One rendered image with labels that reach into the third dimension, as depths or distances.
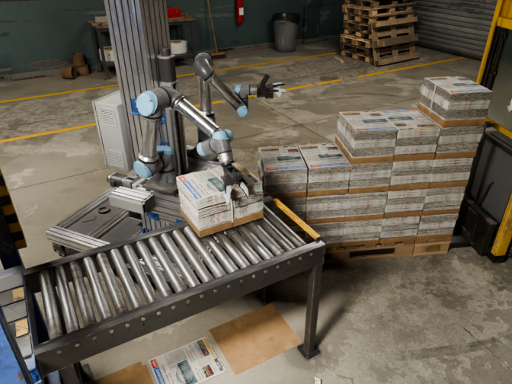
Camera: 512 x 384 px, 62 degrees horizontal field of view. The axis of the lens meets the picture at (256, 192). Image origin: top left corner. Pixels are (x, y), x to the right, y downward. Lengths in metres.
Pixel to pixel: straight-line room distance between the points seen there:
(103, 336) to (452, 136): 2.40
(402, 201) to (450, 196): 0.35
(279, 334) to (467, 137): 1.78
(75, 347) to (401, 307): 2.06
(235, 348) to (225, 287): 0.83
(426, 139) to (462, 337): 1.27
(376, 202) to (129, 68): 1.85
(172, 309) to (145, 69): 1.42
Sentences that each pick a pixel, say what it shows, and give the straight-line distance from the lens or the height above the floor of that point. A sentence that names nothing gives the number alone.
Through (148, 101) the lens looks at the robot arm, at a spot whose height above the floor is 1.41.
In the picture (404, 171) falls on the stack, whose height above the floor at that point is 0.76.
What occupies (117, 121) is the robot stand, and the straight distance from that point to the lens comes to 2.88.
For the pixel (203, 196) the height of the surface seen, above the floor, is 1.03.
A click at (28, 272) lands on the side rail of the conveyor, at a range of 2.25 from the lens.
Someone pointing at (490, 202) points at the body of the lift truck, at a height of 0.31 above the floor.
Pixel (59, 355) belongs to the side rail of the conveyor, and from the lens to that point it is 1.89.
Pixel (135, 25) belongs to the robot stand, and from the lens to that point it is 2.63.
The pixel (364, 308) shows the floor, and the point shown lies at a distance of 3.01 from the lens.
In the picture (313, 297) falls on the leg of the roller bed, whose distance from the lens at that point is 2.36.
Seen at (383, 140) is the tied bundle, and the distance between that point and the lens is 2.89.
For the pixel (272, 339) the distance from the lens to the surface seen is 2.76.
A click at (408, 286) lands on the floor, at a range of 3.25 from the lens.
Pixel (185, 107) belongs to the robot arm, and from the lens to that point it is 2.32.
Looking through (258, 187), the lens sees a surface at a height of 1.01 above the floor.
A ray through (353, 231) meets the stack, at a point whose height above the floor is 0.28.
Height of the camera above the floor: 2.11
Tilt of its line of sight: 31 degrees down
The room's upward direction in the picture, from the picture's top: straight up
